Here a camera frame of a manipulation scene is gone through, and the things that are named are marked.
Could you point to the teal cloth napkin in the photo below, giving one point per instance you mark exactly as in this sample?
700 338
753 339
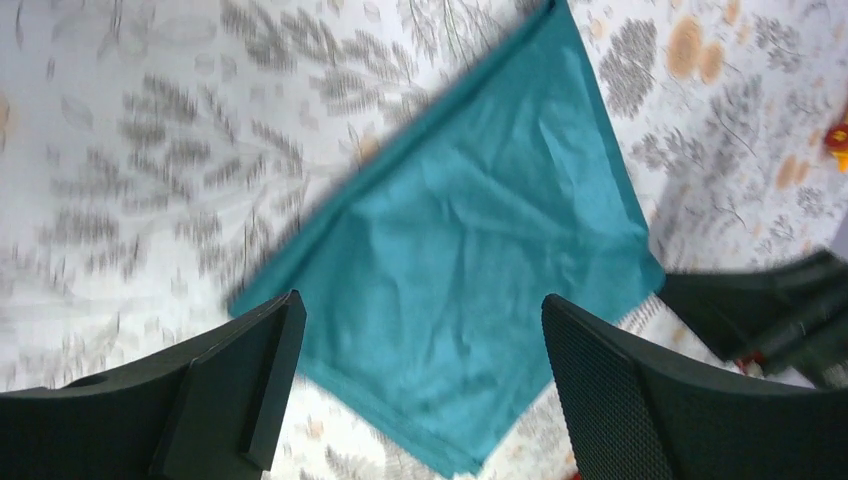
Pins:
423 276

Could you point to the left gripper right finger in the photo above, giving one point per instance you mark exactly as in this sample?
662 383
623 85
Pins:
637 410

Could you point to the blue orange toy car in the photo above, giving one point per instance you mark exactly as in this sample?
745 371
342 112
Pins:
835 142

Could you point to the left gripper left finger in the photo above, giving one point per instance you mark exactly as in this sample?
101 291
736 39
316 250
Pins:
210 407

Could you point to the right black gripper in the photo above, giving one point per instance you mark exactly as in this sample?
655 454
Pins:
789 317

